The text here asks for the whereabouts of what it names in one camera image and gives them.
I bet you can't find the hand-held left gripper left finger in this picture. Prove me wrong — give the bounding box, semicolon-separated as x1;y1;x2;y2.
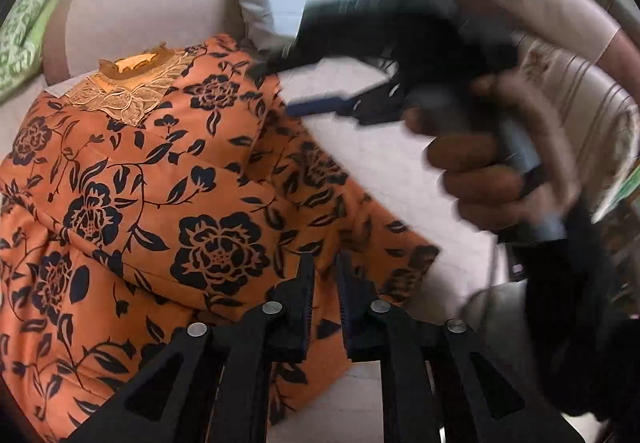
65;252;317;443

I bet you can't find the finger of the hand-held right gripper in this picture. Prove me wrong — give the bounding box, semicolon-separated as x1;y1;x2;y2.
247;48;322;80
286;80;402;125

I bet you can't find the orange floral garment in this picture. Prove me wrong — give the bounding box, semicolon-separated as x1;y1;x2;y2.
0;34;441;443

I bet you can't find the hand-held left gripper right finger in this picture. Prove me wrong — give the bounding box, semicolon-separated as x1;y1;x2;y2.
334;250;586;443

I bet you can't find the green patterned pillow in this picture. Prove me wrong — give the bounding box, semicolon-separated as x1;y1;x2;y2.
0;0;68;104

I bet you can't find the pink bolster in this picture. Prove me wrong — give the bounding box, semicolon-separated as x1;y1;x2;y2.
42;0;246;89

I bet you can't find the person's right hand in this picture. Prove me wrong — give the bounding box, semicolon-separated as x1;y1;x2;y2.
404;72;584;235

